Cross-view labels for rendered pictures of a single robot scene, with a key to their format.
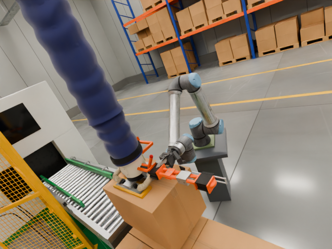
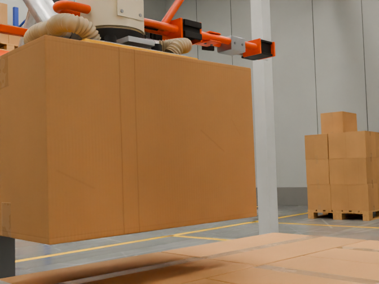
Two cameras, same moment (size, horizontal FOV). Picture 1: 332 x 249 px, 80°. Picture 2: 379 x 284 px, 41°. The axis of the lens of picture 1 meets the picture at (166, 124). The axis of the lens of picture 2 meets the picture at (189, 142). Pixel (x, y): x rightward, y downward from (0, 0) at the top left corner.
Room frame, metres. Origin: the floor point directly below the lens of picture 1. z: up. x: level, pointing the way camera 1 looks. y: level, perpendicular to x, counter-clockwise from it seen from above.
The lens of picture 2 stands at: (1.10, 1.62, 0.79)
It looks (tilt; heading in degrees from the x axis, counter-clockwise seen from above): 3 degrees up; 268
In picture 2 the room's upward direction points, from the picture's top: 2 degrees counter-clockwise
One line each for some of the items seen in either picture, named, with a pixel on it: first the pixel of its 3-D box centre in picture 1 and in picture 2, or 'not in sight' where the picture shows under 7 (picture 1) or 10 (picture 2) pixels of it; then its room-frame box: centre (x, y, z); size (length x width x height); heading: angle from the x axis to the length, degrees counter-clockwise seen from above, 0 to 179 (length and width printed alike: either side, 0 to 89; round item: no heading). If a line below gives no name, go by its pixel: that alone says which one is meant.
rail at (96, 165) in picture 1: (104, 171); not in sight; (2.61, 1.11, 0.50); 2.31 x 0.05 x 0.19; 41
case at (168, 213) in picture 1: (153, 197); (118, 145); (1.23, 0.31, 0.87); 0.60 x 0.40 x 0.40; 40
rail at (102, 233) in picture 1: (64, 205); not in sight; (2.18, 1.60, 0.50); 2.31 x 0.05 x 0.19; 41
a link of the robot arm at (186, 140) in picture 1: (184, 142); not in sight; (1.25, -0.07, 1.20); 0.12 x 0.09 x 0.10; 131
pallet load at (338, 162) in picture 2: not in sight; (350, 163); (-1.90, -6.64, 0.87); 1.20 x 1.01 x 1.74; 47
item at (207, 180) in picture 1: (204, 183); (259, 49); (0.78, -0.06, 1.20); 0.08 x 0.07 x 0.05; 41
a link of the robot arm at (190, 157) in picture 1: (187, 153); not in sight; (1.26, -0.07, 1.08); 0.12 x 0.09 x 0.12; 53
